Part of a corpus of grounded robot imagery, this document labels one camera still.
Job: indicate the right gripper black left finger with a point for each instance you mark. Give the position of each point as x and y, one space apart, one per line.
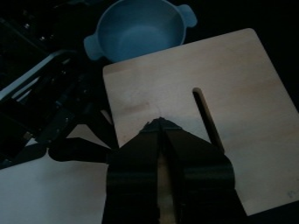
133 175

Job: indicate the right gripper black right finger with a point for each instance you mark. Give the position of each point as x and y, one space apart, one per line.
202 180

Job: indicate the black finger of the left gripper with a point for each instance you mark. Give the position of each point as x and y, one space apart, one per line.
99 122
78 150

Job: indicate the wooden toy drawer cabinet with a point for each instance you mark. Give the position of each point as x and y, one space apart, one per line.
241 116

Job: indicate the white cutting board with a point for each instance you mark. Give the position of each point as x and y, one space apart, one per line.
47 192

